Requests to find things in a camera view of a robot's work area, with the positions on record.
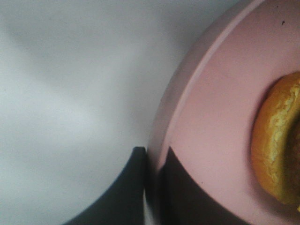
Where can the burger with lettuce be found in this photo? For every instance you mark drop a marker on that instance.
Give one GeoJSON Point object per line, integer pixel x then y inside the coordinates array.
{"type": "Point", "coordinates": [275, 144]}

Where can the pink round plate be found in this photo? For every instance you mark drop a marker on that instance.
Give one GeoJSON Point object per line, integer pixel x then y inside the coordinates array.
{"type": "Point", "coordinates": [207, 112]}

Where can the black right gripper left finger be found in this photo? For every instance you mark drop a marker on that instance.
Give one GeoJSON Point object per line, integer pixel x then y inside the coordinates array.
{"type": "Point", "coordinates": [122, 202]}

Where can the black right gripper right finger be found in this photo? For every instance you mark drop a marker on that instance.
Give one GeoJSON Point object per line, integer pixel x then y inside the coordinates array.
{"type": "Point", "coordinates": [184, 202]}

